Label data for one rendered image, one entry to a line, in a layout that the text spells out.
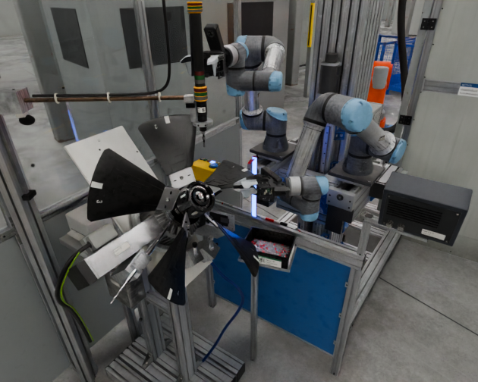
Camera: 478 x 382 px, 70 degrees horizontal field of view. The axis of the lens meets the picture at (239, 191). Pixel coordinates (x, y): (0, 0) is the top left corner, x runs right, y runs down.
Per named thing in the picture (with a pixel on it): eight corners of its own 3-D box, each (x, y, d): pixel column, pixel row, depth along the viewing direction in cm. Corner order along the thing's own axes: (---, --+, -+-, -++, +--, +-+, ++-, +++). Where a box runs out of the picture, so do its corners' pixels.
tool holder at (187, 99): (185, 127, 113) (182, 98, 108) (187, 120, 119) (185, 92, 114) (212, 126, 113) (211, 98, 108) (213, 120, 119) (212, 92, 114)
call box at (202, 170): (190, 181, 181) (189, 164, 175) (202, 174, 188) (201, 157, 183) (214, 189, 173) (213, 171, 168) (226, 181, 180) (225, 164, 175)
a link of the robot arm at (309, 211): (302, 207, 148) (304, 185, 142) (322, 218, 140) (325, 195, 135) (289, 213, 144) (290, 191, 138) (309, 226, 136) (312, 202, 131)
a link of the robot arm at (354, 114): (384, 136, 167) (331, 87, 128) (413, 145, 156) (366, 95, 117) (372, 158, 168) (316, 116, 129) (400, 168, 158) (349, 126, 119)
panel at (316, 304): (213, 294, 223) (207, 211, 190) (215, 292, 224) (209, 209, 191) (333, 358, 183) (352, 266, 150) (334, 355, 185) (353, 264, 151)
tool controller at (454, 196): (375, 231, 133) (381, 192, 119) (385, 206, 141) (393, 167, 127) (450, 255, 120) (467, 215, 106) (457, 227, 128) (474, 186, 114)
